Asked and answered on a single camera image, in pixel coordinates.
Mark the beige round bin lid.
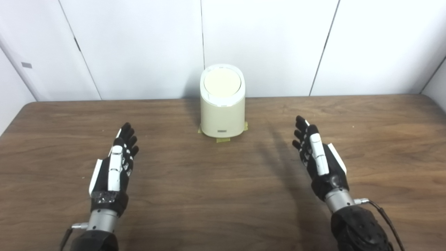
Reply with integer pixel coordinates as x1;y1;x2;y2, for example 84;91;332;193
203;68;241;98

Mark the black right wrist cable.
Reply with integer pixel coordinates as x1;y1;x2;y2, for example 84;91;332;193
354;198;406;251

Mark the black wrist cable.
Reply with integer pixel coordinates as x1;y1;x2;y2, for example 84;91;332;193
60;223;89;251
354;198;406;251

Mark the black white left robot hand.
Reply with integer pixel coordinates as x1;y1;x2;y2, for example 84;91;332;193
89;122;139;217

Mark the cream-colored round bin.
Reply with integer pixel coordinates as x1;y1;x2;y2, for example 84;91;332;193
200;64;246;138

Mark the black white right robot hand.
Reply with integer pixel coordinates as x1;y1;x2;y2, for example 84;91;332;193
292;115;350;202

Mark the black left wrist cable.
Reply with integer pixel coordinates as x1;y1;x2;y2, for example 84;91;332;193
60;223;89;251

